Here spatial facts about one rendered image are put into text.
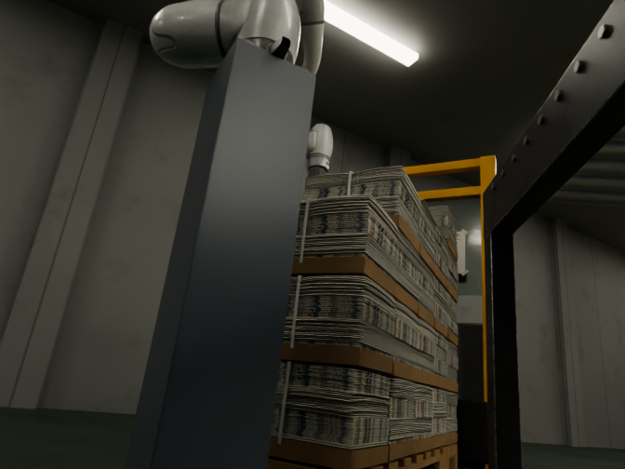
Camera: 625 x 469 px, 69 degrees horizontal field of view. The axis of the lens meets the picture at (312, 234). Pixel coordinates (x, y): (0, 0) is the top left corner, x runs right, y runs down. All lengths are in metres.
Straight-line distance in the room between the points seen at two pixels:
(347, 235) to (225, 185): 0.44
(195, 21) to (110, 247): 2.83
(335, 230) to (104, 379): 2.82
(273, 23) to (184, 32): 0.23
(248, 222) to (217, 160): 0.13
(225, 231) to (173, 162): 3.35
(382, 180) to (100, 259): 2.72
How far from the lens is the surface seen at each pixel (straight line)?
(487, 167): 3.12
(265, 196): 0.92
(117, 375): 3.81
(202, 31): 1.24
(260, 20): 1.17
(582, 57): 0.77
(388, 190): 1.56
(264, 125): 0.98
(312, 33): 1.82
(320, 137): 1.90
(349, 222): 1.23
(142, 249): 3.91
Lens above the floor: 0.31
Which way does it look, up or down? 19 degrees up
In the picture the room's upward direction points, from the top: 6 degrees clockwise
